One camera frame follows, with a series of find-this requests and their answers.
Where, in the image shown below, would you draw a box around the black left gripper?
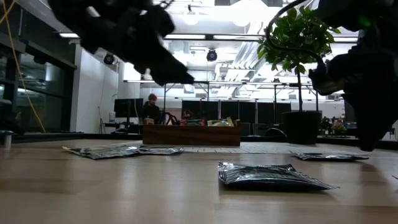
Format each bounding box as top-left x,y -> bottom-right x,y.
83,0 -> 195,86

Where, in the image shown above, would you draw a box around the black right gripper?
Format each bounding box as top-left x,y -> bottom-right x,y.
341,46 -> 398,152

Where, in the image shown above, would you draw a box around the red strawberry tea packet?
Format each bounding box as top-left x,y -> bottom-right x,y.
181,116 -> 206,126

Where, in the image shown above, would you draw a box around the foil packets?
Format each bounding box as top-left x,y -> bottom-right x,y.
70,146 -> 140,161

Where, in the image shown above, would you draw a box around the small background plant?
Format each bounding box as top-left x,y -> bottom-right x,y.
330,123 -> 348,137

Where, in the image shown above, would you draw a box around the person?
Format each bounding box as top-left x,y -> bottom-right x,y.
142,93 -> 162,125

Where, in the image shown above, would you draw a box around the black ceiling spotlight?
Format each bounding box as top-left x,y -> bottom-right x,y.
206,48 -> 218,63
103,52 -> 116,66

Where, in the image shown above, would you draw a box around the black computer monitor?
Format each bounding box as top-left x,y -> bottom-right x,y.
113,98 -> 144,119

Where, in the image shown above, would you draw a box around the wooden three-compartment tray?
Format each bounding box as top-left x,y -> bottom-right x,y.
142,117 -> 242,147

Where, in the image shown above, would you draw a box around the green potted plant black pot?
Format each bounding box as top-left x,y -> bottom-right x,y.
257,6 -> 342,146

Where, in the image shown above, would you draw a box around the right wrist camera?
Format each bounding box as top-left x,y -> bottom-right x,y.
308,57 -> 346,96

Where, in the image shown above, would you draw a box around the yellow hanging cord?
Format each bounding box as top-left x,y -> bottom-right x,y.
1,0 -> 47,134

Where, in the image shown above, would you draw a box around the silver cylindrical post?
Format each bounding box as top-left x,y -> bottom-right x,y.
0,130 -> 15,149

